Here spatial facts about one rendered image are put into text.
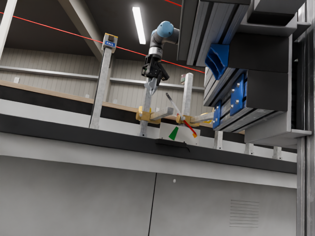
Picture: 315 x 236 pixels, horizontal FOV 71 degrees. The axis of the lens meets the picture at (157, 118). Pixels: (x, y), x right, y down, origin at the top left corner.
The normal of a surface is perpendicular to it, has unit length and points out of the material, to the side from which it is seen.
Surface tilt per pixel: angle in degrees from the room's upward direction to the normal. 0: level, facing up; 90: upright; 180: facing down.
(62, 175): 90
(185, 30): 180
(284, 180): 90
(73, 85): 90
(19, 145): 90
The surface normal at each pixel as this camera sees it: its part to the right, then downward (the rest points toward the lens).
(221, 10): -0.13, 0.97
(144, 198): 0.36, -0.13
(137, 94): -0.04, -0.20
